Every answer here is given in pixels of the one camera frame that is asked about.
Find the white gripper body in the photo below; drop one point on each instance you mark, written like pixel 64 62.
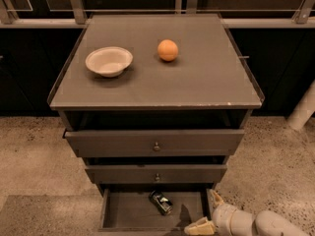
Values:
pixel 222 216

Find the open bottom drawer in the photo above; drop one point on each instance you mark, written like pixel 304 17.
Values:
pixel 125 210

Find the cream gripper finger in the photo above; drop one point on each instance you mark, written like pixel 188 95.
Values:
pixel 202 227
pixel 216 199

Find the metal window railing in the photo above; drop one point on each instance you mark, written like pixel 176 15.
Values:
pixel 236 14

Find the white cylindrical post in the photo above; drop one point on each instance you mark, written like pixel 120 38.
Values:
pixel 303 110

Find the top drawer with knob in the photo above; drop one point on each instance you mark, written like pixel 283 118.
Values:
pixel 150 143

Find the white paper bowl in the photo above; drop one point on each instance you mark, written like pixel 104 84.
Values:
pixel 109 62

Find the green soda can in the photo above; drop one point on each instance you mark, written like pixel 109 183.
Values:
pixel 162 203

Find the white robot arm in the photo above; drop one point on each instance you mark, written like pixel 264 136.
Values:
pixel 268 223

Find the orange fruit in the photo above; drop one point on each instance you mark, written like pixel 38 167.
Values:
pixel 167 50

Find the dark grey drawer cabinet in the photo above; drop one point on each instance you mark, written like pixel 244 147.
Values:
pixel 208 85

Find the middle drawer with knob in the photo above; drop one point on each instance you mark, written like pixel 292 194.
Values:
pixel 156 174

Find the drawer with knob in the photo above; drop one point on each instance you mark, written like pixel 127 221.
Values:
pixel 150 143
pixel 156 174

